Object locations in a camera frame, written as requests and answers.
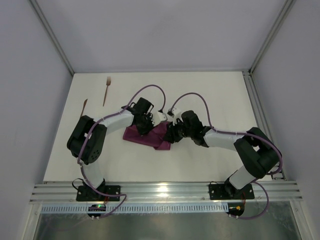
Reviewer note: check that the aluminium rail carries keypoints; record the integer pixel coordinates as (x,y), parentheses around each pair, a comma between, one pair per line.
(256,104)
(166,192)

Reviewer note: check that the front aluminium rail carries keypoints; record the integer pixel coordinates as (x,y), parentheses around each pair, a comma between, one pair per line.
(166,192)

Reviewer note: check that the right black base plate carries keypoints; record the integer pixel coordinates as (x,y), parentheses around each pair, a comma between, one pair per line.
(226,191)

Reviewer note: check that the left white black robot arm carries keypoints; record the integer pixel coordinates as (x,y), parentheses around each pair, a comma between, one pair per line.
(87,139)

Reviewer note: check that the right corner aluminium post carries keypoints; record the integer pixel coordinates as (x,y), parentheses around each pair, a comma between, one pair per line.
(272,33)

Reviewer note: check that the right side aluminium rail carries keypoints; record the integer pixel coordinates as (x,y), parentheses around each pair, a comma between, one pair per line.
(256,104)

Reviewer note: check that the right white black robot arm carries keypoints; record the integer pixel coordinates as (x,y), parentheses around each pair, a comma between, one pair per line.
(255,150)

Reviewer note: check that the grey slotted cable duct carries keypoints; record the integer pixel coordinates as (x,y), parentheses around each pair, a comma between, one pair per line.
(135,208)

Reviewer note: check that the corner aluminium post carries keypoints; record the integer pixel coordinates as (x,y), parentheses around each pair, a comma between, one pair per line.
(272,33)
(51,35)

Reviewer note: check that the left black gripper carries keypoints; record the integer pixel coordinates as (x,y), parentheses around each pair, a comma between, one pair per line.
(146,122)

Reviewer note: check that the left corner aluminium post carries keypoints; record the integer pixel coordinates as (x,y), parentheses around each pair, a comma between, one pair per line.
(51,35)

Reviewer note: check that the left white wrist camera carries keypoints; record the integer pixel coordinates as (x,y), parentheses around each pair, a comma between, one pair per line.
(159,117)

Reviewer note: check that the purple satin napkin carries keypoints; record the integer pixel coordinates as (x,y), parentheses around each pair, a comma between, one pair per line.
(155,138)

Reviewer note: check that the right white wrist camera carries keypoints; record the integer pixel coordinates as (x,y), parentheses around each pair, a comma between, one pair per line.
(175,114)

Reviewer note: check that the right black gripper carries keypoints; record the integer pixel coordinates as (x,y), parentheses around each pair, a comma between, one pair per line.
(175,128)

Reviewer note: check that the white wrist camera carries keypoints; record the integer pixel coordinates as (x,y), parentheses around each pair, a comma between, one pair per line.
(159,117)
(175,114)

